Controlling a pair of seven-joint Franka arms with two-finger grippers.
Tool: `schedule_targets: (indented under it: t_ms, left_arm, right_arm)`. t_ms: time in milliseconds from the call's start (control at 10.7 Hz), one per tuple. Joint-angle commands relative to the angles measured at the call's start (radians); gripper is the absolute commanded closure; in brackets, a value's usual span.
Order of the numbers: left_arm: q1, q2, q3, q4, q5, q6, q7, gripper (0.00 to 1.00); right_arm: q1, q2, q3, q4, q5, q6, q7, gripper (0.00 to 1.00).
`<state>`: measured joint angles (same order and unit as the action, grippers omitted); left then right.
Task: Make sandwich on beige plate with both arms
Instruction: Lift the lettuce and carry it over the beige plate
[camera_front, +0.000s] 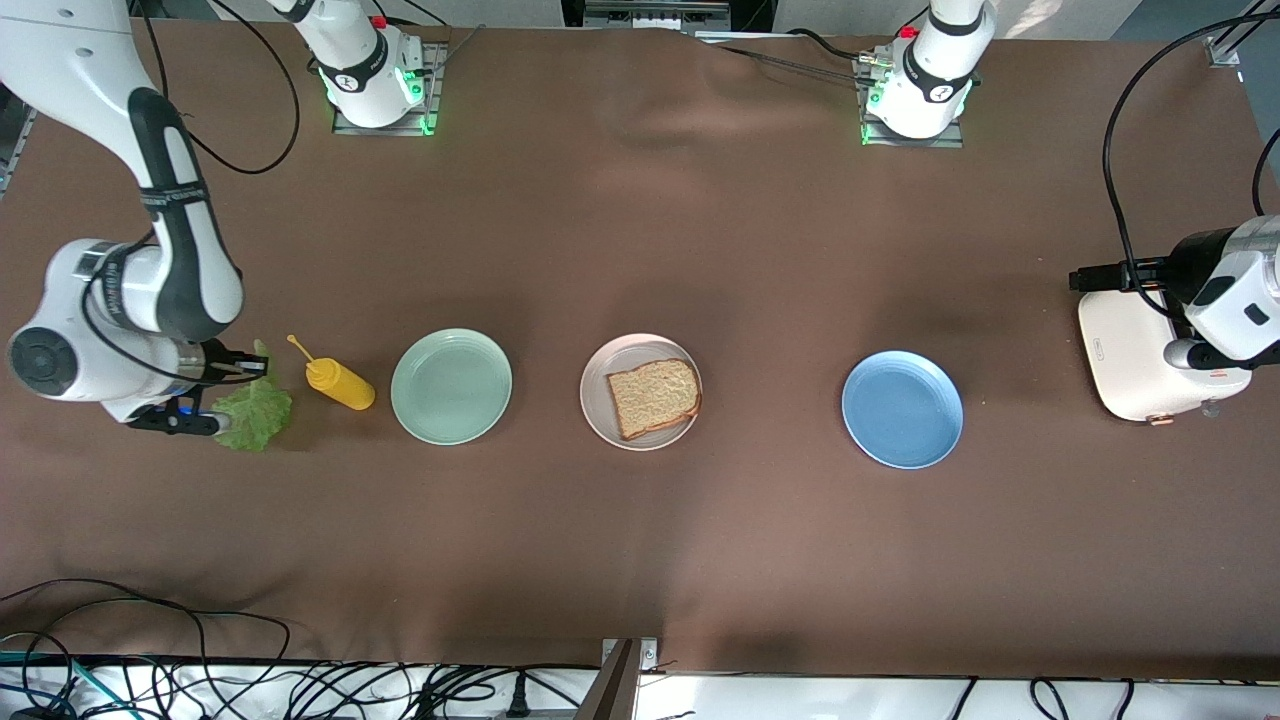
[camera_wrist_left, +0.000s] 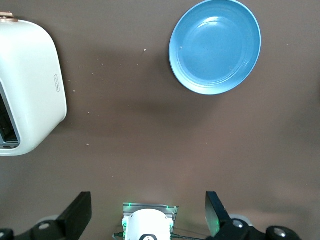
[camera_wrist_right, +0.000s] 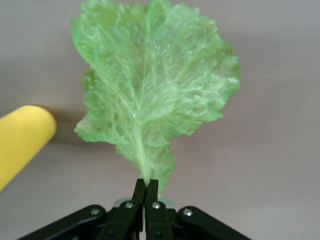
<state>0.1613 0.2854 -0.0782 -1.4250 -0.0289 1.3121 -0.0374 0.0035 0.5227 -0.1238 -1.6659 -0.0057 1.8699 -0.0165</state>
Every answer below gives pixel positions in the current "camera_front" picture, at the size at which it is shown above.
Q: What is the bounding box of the green lettuce leaf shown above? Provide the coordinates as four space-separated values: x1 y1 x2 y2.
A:
210 340 295 453

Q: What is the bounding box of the yellow squeeze bottle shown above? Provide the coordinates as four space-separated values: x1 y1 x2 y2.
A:
287 333 377 412

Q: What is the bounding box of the brown bread slice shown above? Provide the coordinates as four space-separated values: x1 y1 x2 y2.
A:
605 358 703 442

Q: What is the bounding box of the mint green plate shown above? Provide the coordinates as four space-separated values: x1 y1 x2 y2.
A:
390 328 514 447

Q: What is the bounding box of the blue plate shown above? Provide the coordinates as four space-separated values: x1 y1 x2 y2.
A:
841 350 965 471

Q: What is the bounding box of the beige plate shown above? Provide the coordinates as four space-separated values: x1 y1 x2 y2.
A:
579 333 703 452

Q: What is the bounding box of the white toaster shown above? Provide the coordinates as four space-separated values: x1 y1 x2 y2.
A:
1078 288 1254 426

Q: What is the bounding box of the clear plastic box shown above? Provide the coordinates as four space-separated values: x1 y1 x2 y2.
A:
0 85 39 201

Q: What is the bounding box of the dark metal equipment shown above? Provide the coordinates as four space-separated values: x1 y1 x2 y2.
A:
560 0 777 33

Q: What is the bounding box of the brown table cloth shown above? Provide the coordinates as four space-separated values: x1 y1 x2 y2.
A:
0 18 1280 683

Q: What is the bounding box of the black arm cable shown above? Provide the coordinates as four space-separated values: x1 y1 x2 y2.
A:
1102 10 1280 341
135 0 301 176

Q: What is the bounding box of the aluminium frame profile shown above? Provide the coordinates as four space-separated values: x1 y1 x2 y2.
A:
1205 0 1280 69

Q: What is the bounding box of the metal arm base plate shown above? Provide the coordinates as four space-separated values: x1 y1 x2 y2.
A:
332 42 447 138
855 52 967 150

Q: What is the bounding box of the long black looped cable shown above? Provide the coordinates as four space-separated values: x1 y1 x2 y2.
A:
0 578 292 693

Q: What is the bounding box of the teal cable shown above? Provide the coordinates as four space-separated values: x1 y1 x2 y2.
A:
0 650 136 717

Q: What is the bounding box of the black base cable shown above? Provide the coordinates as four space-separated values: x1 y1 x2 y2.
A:
715 28 901 86

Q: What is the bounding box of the dark metal post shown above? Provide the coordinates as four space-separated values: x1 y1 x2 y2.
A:
572 640 638 720

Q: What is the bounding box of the silver metal bracket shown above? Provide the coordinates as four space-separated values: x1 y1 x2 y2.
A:
600 637 659 673

